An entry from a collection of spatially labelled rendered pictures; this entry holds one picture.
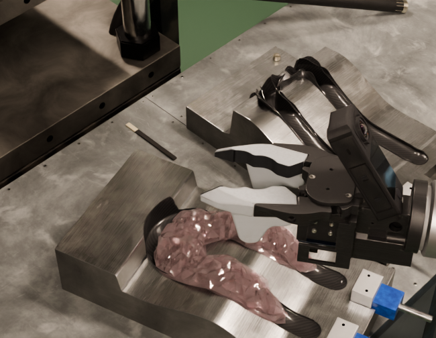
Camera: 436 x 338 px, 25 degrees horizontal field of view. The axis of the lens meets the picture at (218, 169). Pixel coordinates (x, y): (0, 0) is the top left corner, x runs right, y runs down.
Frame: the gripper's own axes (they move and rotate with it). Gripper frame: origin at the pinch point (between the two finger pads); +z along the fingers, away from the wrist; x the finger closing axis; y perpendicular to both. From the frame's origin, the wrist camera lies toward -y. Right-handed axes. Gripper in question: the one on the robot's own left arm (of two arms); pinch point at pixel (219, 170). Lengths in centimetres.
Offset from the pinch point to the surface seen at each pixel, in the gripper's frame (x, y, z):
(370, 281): 42, 52, -18
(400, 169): 67, 48, -20
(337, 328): 32, 54, -14
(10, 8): 80, 33, 56
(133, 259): 37, 51, 21
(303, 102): 76, 43, -1
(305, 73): 82, 40, -1
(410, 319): 64, 82, -27
